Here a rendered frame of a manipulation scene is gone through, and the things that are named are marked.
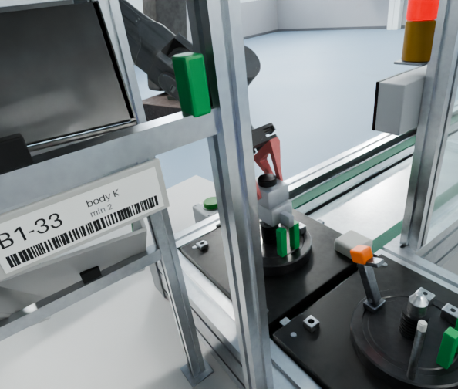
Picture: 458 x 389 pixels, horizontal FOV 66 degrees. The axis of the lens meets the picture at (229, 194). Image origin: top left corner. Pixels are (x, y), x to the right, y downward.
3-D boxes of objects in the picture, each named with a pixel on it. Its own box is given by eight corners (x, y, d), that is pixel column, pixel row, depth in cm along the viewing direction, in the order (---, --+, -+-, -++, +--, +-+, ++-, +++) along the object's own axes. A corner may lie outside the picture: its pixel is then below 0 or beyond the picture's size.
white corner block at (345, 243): (332, 258, 61) (333, 238, 59) (349, 246, 63) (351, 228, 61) (355, 271, 58) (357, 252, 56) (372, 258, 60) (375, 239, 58)
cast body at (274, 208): (247, 212, 60) (243, 176, 57) (267, 202, 62) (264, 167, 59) (281, 233, 54) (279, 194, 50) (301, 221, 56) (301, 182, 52)
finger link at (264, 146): (302, 175, 55) (272, 125, 56) (267, 193, 52) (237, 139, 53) (281, 189, 61) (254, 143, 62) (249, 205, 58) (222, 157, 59)
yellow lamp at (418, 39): (393, 61, 49) (397, 21, 46) (413, 54, 51) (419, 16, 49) (429, 63, 45) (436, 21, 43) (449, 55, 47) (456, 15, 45)
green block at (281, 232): (277, 254, 58) (275, 229, 55) (282, 251, 58) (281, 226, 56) (281, 258, 57) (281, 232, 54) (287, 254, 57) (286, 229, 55)
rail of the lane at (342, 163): (155, 286, 73) (143, 245, 68) (401, 152, 114) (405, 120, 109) (166, 301, 69) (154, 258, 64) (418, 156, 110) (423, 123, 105)
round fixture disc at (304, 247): (217, 247, 64) (215, 238, 63) (274, 217, 71) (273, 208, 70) (267, 289, 54) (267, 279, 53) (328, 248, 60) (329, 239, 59)
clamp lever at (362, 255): (363, 302, 46) (348, 250, 45) (372, 295, 47) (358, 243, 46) (388, 309, 43) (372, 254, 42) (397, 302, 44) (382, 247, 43)
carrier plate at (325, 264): (181, 255, 66) (180, 246, 65) (275, 206, 78) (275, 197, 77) (265, 336, 49) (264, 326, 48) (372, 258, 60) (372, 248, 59)
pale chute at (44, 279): (62, 302, 54) (54, 274, 55) (145, 269, 58) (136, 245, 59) (-10, 285, 28) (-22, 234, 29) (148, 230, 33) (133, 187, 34)
